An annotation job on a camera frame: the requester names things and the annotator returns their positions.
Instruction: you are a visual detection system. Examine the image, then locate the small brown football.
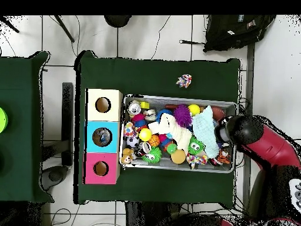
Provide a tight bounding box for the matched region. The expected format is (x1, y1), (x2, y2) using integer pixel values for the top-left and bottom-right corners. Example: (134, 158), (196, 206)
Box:
(211, 106), (228, 123)

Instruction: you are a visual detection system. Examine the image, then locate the mint green knitted cloth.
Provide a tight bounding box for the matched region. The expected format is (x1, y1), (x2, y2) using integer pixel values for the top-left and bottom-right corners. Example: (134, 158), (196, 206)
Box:
(191, 105), (221, 159)

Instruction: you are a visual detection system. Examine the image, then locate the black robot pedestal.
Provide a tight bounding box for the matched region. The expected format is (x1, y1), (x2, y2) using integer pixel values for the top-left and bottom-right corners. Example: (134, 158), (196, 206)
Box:
(123, 201), (179, 226)

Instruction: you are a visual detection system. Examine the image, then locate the cream knitted cloth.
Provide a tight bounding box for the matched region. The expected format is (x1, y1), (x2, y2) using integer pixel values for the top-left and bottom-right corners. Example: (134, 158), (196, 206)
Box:
(148, 112), (193, 152)

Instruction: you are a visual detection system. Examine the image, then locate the colourful polka dot cloth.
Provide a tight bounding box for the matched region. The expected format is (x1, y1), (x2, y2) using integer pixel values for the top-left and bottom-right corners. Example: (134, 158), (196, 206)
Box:
(186, 152), (209, 170)

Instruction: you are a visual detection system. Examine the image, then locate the wooden box with three holes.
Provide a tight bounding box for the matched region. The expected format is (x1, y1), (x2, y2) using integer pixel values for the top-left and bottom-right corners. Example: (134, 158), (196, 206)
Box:
(84, 88), (123, 185)

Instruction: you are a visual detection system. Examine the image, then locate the clear mesh bin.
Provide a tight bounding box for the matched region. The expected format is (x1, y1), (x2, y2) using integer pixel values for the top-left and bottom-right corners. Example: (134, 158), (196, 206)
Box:
(119, 94), (238, 174)

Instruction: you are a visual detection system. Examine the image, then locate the dark green table cloth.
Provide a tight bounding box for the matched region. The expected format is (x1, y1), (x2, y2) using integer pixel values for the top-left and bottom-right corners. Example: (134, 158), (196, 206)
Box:
(0, 51), (52, 204)
(75, 50), (242, 205)

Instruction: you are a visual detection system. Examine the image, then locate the black backpack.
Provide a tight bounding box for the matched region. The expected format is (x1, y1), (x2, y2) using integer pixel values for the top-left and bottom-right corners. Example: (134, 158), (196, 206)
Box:
(203, 15), (277, 52)

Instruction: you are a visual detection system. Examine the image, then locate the purple spiky ball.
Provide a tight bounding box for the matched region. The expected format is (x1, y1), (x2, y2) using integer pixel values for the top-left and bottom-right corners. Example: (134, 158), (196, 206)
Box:
(173, 104), (193, 129)

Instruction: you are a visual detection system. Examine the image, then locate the green round object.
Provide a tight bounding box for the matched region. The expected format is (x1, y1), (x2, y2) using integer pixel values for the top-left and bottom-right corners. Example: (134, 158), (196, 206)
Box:
(0, 106), (9, 134)

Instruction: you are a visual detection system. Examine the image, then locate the colourful patchwork cloth scrap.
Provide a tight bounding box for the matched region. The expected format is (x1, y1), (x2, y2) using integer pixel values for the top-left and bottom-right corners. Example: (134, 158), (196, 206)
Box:
(176, 74), (193, 89)

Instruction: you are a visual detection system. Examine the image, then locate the small orange basketball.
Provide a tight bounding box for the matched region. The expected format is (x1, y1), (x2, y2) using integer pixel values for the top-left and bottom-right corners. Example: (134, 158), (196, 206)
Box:
(148, 134), (161, 148)

